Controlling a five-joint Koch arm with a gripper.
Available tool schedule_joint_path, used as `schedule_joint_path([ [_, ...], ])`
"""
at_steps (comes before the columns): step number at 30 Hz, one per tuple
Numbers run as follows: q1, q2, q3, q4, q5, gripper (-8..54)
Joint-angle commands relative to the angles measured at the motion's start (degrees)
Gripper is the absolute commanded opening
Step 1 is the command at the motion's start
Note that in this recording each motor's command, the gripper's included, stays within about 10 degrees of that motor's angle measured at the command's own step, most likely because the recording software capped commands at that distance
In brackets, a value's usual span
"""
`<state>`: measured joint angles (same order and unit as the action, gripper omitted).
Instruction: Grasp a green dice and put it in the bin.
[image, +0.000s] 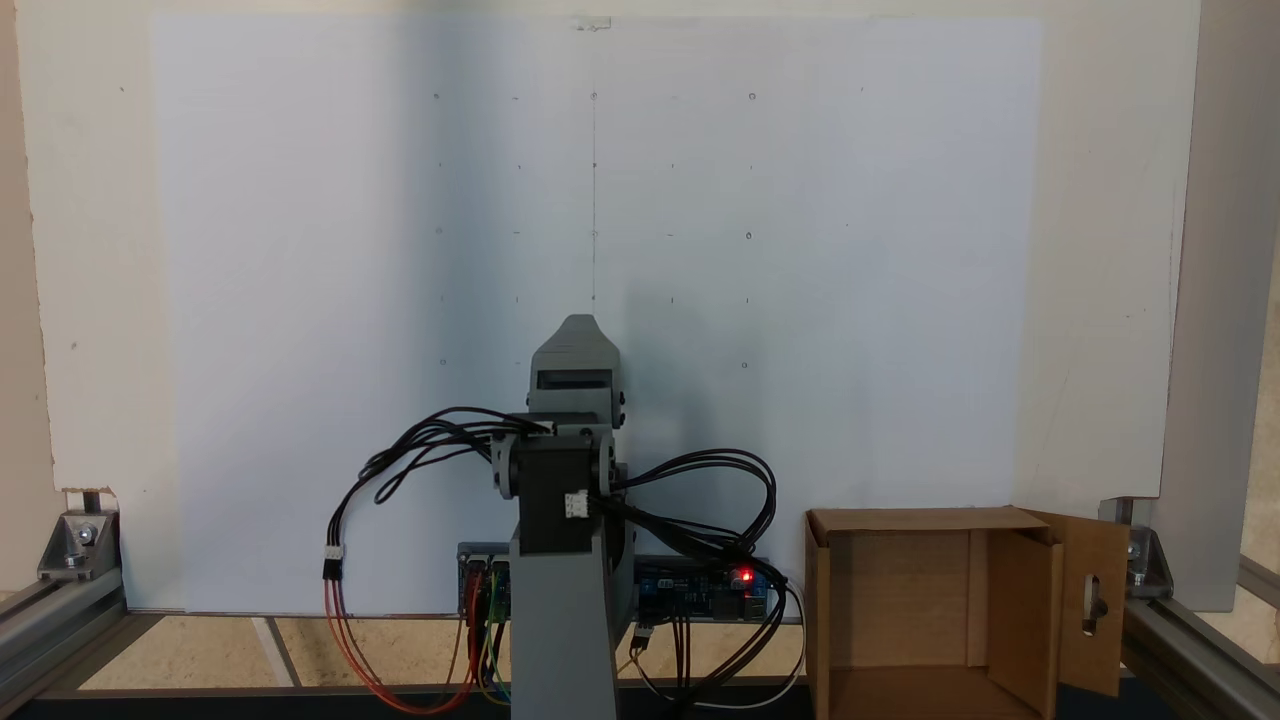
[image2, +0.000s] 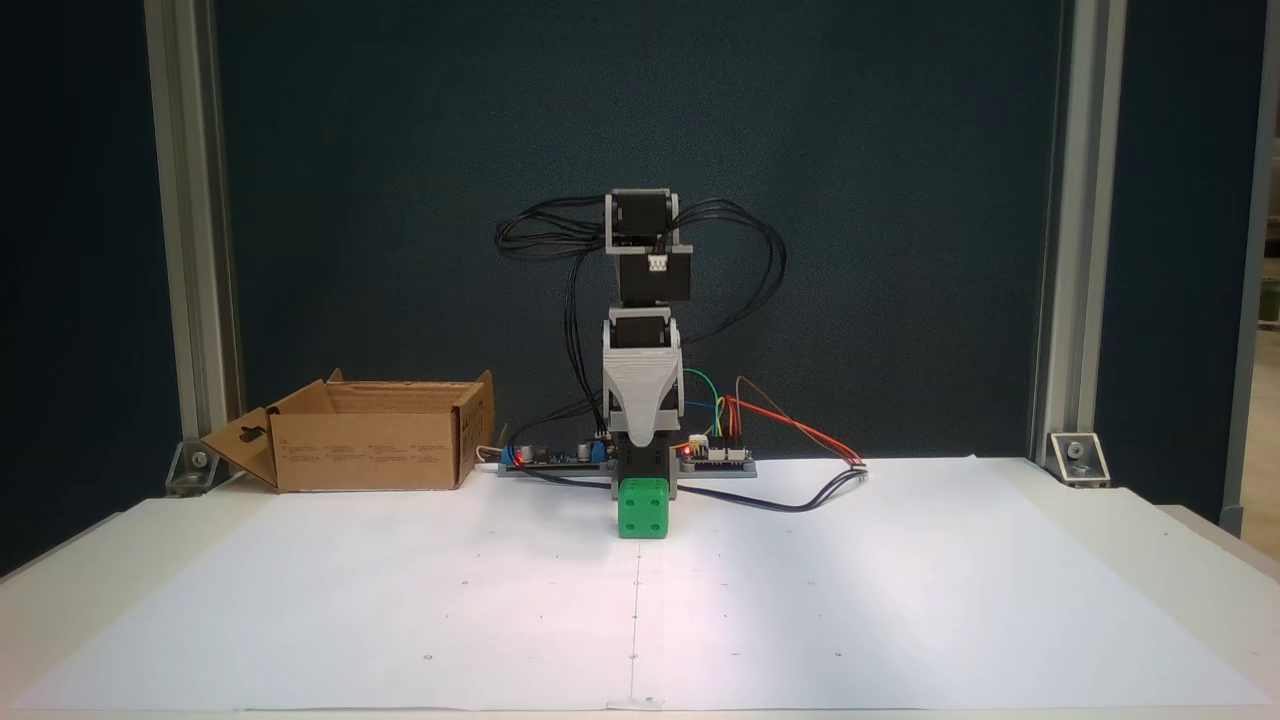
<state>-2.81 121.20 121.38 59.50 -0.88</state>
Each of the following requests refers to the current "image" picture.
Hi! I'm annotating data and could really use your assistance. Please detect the wide grey fixed gripper jaw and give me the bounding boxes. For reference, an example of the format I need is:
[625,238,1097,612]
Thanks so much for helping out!
[530,314,624,372]

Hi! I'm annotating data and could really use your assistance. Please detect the circuit board with blue parts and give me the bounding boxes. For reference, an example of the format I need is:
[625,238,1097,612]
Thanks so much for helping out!
[634,555,777,624]

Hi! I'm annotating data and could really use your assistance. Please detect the large white paper sheet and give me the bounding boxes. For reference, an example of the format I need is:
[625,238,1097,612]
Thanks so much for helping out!
[150,14,1047,614]

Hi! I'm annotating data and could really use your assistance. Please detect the brown cardboard box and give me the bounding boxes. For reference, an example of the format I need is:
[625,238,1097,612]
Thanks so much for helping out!
[804,505,1132,720]

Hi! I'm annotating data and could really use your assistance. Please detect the circuit board with jumper wires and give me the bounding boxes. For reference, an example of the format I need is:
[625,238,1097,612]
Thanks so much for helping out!
[457,542,513,623]

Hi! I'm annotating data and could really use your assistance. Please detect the black motor cable bundle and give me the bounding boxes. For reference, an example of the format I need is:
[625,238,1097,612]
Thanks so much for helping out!
[598,449,793,703]

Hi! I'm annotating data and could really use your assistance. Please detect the long black cable white connector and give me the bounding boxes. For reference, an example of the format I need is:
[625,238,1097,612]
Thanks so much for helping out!
[322,404,553,581]

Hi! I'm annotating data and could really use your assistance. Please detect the green yellow jumper wires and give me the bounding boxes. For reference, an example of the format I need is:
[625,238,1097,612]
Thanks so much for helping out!
[470,570,513,706]

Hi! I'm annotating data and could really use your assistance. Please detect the thin white cable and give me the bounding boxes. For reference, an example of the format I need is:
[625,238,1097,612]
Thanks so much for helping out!
[628,584,808,712]

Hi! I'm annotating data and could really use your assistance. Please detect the red orange wire bundle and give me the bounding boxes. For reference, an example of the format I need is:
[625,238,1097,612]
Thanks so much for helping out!
[321,570,483,717]

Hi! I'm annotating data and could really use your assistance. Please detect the metal corner bracket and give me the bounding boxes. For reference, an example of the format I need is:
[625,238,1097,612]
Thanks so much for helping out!
[37,508,122,583]
[1098,496,1177,601]

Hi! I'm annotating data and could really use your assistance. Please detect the aluminium frame rail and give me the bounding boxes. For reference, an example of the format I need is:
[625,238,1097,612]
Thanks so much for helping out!
[1118,594,1280,720]
[0,572,129,709]

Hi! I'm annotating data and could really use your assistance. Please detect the aluminium frame post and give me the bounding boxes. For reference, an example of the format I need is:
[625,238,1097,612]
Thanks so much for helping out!
[1163,0,1280,613]

